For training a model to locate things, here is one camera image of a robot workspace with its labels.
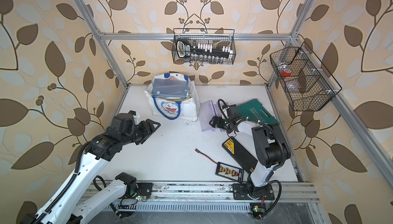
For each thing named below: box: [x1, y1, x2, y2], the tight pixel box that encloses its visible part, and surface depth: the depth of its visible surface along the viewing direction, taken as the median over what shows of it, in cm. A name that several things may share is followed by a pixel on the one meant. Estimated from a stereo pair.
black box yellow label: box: [221, 136, 259, 175], surface depth 86 cm
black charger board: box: [214, 161, 245, 184], surface depth 80 cm
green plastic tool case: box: [237, 98, 280, 125], surface depth 102 cm
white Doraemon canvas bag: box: [144, 72, 201, 122], surface depth 93 cm
